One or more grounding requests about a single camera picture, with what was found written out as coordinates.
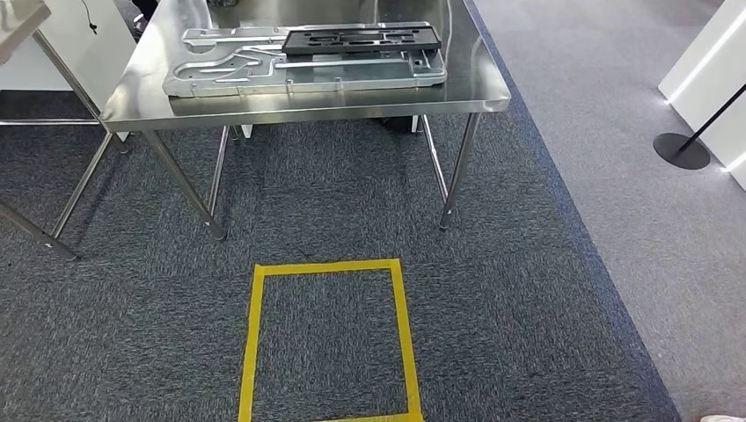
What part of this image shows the white plinth block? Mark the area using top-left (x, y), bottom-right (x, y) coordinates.
top-left (657, 0), bottom-right (746, 193)

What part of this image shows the stainless steel workbench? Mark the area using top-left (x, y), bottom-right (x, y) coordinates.
top-left (99, 0), bottom-right (512, 241)

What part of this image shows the white panel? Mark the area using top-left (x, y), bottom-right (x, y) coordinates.
top-left (0, 0), bottom-right (139, 127)

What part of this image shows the black stanchion with round base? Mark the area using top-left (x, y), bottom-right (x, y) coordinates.
top-left (652, 81), bottom-right (746, 171)

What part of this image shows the long black plastic part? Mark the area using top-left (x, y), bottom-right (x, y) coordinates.
top-left (281, 22), bottom-right (443, 58)

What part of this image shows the thin black hanging cable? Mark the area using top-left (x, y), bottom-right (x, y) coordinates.
top-left (78, 0), bottom-right (99, 36)

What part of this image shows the small steel table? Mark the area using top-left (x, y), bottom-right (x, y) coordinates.
top-left (0, 0), bottom-right (132, 261)

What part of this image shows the machined aluminium fixture plate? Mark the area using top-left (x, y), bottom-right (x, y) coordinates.
top-left (161, 21), bottom-right (450, 99)

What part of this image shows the yellow floor tape square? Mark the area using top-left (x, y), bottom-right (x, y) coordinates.
top-left (237, 258), bottom-right (424, 422)

